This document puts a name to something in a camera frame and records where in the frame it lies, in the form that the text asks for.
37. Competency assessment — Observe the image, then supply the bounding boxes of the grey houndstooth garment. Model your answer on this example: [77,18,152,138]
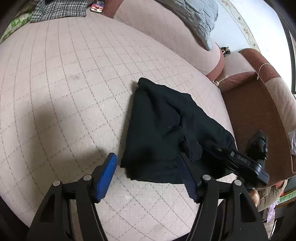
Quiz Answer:
[30,0,89,23]

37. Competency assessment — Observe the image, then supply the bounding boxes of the black pants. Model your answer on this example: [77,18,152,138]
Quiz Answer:
[120,78,236,184]

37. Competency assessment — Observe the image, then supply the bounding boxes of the pink sofa back cushion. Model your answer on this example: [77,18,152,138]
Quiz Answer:
[103,0,224,81]

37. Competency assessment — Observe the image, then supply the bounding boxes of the grey quilted blanket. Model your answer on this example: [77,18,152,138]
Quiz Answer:
[158,0,218,51]

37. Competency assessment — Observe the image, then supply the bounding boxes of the brown pink sofa armrest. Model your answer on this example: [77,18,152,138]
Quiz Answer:
[217,48,296,144]

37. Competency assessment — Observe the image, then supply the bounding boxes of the green patterned cloth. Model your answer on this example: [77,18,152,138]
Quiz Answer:
[1,1,37,43]

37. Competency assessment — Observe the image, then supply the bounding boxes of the small dark sofa ornament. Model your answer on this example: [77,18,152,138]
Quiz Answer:
[220,47,231,56]

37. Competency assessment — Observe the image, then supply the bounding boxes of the red blue snack packet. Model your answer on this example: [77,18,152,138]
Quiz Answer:
[90,1,105,14]

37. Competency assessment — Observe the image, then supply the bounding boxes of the person's right hand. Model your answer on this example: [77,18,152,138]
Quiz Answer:
[249,189,260,207]

